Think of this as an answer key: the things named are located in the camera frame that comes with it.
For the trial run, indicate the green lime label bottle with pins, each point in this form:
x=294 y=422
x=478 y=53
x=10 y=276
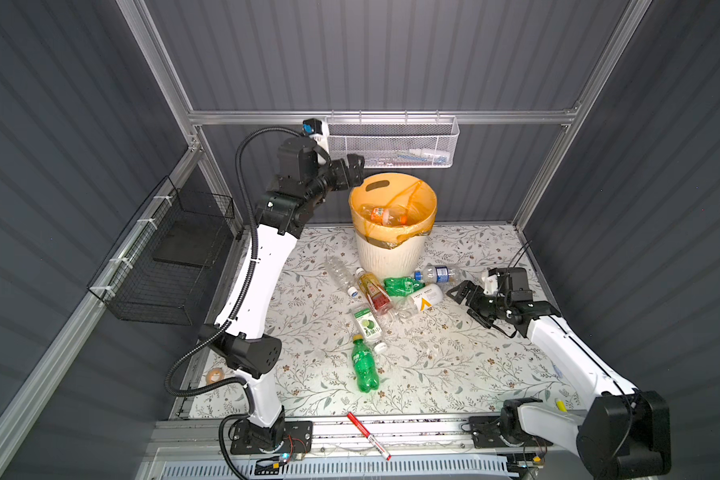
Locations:
x=368 y=325

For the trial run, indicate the red marker pen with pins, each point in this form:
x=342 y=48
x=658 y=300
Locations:
x=371 y=438

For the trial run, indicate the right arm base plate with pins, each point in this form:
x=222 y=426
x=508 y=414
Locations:
x=485 y=431

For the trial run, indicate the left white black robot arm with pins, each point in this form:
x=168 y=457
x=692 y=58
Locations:
x=307 y=175

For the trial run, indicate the large green soda bottle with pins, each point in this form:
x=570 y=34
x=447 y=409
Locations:
x=364 y=365

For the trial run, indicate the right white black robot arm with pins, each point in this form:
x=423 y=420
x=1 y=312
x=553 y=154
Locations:
x=621 y=432

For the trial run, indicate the clear crushed bottle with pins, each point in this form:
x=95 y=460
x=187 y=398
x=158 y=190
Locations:
x=341 y=275

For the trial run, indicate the items in white basket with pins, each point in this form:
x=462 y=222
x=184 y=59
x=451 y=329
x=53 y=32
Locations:
x=409 y=158

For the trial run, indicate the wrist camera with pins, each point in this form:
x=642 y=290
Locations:
x=318 y=130
x=510 y=283

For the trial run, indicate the floral table mat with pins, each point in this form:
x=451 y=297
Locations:
x=438 y=361

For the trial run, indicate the cream ribbed waste bin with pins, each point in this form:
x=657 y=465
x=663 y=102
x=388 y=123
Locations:
x=401 y=261

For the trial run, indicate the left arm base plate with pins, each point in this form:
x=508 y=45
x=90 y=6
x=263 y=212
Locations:
x=294 y=437

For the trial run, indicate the crushed green bottle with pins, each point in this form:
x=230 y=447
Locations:
x=402 y=286

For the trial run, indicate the blue label water bottle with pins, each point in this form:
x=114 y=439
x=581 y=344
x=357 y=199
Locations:
x=437 y=274

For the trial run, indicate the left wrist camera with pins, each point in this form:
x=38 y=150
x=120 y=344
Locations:
x=318 y=130

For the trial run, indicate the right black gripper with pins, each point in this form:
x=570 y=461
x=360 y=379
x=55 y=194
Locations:
x=471 y=302

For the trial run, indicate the orange label bottle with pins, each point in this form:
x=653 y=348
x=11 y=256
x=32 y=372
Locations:
x=385 y=215

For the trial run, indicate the tape roll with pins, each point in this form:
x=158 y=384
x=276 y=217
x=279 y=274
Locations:
x=214 y=375

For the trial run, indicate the white yellow logo bottle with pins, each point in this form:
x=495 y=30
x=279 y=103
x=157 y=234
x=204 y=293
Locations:
x=420 y=301

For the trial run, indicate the orange plastic bin liner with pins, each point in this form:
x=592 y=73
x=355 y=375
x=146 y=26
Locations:
x=394 y=189

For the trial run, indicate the black wire mesh basket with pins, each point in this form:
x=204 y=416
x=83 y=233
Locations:
x=165 y=267

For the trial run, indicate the white wire mesh basket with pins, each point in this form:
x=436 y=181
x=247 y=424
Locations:
x=357 y=134

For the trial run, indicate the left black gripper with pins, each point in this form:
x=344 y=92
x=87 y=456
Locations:
x=343 y=183

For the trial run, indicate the red yellow tea bottle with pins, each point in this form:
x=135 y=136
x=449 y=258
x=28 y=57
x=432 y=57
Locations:
x=374 y=292

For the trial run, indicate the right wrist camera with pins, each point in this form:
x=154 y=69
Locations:
x=510 y=283

